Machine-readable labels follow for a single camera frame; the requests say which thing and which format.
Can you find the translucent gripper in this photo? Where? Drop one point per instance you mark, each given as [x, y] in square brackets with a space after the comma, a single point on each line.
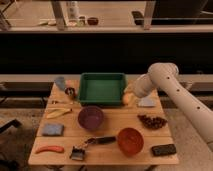
[132, 95]

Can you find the yellow apple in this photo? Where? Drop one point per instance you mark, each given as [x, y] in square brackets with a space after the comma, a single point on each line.
[126, 98]

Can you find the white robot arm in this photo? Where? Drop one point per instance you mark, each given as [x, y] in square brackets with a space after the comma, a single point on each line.
[164, 76]

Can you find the light blue cup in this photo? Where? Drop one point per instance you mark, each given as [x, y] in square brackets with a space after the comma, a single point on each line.
[60, 83]

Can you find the grey square cloth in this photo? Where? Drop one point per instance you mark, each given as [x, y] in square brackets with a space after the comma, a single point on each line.
[146, 102]

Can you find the bunch of dark grapes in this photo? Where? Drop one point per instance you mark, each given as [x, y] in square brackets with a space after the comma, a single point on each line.
[153, 123]

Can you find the green plastic tray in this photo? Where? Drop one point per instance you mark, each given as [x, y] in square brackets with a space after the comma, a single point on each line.
[104, 89]

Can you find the red-orange bowl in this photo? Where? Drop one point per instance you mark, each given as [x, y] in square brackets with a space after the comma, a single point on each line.
[130, 141]

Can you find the purple bowl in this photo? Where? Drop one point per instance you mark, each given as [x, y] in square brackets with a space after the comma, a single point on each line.
[90, 118]

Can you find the dark metal can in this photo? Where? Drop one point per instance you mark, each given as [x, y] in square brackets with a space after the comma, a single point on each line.
[70, 91]

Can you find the black smartphone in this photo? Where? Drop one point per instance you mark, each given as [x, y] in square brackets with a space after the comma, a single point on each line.
[163, 150]

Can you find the yellow banana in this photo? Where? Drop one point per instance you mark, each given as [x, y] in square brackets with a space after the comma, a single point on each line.
[57, 113]

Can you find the dark red bowl on shelf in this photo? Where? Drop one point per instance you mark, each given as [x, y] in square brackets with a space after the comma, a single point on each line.
[92, 21]

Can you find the small jar on shelf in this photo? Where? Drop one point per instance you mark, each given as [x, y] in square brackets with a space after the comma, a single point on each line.
[82, 20]

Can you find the blue sponge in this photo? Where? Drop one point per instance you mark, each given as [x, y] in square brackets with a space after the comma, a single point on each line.
[52, 130]

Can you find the white bottle on shelf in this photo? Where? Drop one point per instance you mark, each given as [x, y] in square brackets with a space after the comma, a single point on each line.
[72, 12]

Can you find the orange carrot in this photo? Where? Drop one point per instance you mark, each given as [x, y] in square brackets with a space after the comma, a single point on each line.
[57, 149]

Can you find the black-handled scraper tool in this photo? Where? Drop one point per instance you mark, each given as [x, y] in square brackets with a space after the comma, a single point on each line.
[78, 153]

